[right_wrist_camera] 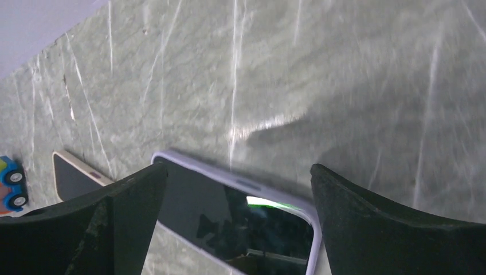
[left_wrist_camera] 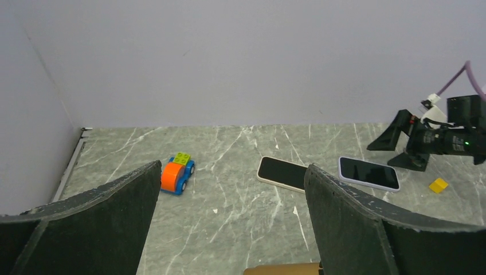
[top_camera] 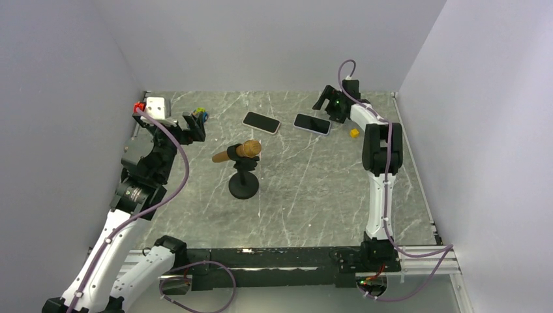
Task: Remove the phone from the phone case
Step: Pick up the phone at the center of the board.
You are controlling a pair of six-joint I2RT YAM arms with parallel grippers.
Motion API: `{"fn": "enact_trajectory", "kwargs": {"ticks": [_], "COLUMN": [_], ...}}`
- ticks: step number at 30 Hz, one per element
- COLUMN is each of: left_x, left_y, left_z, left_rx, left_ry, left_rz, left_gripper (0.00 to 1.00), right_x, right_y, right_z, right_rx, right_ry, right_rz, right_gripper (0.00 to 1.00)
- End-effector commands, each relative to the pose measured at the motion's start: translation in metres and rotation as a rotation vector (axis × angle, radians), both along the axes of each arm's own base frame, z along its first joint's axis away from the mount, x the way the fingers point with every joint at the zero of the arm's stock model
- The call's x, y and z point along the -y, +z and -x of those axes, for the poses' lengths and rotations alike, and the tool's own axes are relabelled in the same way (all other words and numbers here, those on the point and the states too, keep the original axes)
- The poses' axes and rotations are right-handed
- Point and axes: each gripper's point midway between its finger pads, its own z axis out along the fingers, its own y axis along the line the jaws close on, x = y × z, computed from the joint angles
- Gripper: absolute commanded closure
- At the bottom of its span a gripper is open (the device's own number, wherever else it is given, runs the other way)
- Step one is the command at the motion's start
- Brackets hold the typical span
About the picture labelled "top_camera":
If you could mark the gold microphone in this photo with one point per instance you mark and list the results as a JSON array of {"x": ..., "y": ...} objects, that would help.
[{"x": 248, "y": 149}]

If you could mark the orange blue toy car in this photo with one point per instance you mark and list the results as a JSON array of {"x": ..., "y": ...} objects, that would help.
[{"x": 201, "y": 113}]

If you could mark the small yellow cube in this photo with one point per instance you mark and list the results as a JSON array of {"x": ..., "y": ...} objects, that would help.
[{"x": 354, "y": 133}]

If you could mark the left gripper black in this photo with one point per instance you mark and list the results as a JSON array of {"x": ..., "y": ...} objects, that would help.
[{"x": 195, "y": 132}]

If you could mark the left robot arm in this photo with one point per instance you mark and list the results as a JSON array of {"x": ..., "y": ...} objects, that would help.
[{"x": 147, "y": 161}]

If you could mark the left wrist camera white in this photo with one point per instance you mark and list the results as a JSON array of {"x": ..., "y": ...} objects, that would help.
[{"x": 157, "y": 108}]

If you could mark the black base beam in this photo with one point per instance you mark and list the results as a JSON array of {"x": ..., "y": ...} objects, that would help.
[{"x": 336, "y": 266}]

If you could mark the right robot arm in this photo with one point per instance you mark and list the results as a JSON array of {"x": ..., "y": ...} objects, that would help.
[{"x": 382, "y": 157}]

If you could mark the phone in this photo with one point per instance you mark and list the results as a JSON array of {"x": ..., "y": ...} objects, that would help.
[
  {"x": 261, "y": 122},
  {"x": 312, "y": 124}
]

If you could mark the black microphone stand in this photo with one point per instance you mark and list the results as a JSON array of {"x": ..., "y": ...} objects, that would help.
[{"x": 244, "y": 184}]

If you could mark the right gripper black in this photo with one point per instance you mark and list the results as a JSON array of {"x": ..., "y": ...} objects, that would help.
[{"x": 331, "y": 94}]

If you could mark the phone in pink case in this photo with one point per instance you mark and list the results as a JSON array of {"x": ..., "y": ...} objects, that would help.
[{"x": 261, "y": 122}]

